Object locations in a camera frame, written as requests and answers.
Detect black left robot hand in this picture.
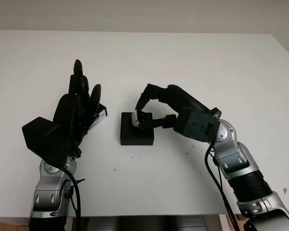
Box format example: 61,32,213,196
53,59,103,159

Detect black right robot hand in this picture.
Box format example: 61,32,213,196
134,83,210,130

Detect small silver action camera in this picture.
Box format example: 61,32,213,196
131,109,153,128

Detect black box lid white label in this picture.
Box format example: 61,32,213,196
83,103,108,140

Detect dark grey robot torso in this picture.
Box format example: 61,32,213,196
72,216,222,231

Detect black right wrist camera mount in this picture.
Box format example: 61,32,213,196
173,107,221,144

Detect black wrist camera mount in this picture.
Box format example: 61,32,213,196
173,107,221,144
21,116,70,167

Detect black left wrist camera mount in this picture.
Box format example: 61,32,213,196
21,116,70,167

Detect black camera box base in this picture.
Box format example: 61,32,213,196
119,111,156,146

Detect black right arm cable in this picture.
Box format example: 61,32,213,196
204,141,239,231

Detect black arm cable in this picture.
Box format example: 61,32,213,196
204,141,239,231
60,165,86,231

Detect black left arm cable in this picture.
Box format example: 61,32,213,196
60,165,86,231

